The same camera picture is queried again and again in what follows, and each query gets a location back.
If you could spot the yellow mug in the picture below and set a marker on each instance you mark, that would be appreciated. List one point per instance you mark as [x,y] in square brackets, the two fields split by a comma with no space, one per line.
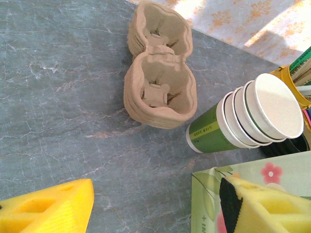
[285,75]

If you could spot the stack of pulp cup carriers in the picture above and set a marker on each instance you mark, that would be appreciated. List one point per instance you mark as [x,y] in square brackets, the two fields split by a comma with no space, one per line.
[158,97]

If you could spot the stack of black lids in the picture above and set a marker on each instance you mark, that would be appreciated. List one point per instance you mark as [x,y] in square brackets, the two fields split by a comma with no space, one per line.
[291,148]

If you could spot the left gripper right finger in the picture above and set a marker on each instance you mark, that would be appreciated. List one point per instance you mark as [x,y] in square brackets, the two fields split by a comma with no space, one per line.
[267,208]

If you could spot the wide green wrapped straw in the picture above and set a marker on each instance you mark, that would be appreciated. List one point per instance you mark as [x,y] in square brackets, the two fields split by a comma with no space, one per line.
[303,60]

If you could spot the stack of coloured napkins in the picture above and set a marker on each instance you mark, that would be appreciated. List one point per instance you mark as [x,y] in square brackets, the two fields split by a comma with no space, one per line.
[308,119]

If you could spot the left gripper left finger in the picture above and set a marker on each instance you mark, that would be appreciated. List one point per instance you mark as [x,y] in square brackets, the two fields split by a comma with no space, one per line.
[48,208]

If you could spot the white floral paper bag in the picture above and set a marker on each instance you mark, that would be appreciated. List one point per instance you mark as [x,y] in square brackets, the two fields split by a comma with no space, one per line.
[209,194]

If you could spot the wooden stirrer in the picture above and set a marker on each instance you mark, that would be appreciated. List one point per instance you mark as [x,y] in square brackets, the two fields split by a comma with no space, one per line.
[305,78]

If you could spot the white wrapped straw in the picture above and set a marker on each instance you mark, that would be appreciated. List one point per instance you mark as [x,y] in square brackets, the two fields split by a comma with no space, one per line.
[306,88]

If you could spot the stack of paper cups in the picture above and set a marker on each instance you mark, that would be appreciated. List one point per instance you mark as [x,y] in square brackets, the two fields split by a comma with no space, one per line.
[243,121]

